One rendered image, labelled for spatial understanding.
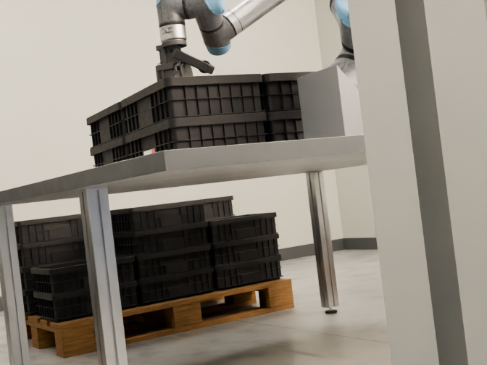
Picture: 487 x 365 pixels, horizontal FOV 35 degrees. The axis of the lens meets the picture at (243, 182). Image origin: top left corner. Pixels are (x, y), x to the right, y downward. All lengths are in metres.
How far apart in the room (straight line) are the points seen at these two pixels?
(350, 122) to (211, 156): 0.53
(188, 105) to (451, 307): 1.94
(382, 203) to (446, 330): 0.03
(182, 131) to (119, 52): 3.91
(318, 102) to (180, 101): 0.37
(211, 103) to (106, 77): 3.78
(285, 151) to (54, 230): 2.32
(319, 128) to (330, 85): 0.12
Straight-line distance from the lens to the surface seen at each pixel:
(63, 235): 3.84
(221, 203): 4.22
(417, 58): 0.17
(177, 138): 2.07
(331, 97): 1.99
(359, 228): 6.69
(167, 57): 2.23
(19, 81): 5.65
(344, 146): 1.74
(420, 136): 0.17
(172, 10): 2.22
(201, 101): 2.11
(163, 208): 3.60
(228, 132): 2.13
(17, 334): 2.95
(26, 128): 5.61
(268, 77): 2.21
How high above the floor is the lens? 0.60
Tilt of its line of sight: 1 degrees up
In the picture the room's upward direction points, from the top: 7 degrees counter-clockwise
